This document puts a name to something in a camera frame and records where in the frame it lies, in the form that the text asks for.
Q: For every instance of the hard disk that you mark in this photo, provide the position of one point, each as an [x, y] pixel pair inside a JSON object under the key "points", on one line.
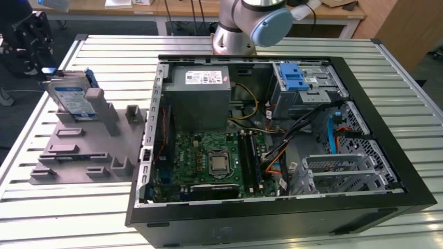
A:
{"points": [[73, 99]]}

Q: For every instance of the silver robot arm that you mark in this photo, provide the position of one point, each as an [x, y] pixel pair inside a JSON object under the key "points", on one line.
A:
{"points": [[231, 15]]}

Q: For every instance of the metal disk bay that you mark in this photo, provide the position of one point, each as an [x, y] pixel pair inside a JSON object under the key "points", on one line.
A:
{"points": [[346, 174]]}

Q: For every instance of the grey stand foot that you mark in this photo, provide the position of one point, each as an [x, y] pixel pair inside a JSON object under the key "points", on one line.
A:
{"points": [[5, 99]]}

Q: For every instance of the large white box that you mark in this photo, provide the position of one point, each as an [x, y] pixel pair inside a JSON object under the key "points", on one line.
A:
{"points": [[118, 3]]}

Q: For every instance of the small white box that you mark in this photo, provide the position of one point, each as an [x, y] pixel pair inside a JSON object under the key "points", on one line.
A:
{"points": [[143, 2]]}

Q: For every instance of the grey parts rack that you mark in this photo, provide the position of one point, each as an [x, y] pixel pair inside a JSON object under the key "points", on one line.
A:
{"points": [[96, 147]]}

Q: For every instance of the RAM stick on rack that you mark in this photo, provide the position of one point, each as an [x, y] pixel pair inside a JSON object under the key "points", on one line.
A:
{"points": [[77, 157]]}

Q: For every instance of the grey power supply unit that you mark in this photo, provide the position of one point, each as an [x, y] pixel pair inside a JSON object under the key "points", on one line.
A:
{"points": [[196, 109]]}

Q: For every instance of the green motherboard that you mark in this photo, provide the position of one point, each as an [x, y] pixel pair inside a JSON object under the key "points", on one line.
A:
{"points": [[194, 145]]}

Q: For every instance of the CPU socket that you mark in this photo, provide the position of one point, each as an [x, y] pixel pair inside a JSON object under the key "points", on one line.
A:
{"points": [[219, 152]]}

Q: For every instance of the silver CPU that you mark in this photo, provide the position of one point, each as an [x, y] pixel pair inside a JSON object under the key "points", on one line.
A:
{"points": [[219, 164]]}

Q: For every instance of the blue drive latch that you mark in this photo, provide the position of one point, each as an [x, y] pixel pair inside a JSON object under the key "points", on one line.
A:
{"points": [[291, 77]]}

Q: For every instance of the black graphics card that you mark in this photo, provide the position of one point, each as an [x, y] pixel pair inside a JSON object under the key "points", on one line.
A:
{"points": [[214, 191]]}

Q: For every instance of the RAM stick in slot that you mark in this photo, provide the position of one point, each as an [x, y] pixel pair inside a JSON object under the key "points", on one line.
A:
{"points": [[256, 163]]}

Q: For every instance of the metal optical drive cage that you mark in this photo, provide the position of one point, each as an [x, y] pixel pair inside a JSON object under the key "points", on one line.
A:
{"points": [[312, 97]]}

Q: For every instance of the brown cardboard piece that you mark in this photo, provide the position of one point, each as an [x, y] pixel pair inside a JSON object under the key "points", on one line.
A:
{"points": [[336, 3]]}

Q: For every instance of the black PC case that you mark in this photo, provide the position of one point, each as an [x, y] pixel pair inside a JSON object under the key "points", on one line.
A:
{"points": [[242, 223]]}

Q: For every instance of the wooden desk white frame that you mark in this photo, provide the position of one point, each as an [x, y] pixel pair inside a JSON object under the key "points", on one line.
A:
{"points": [[86, 6]]}

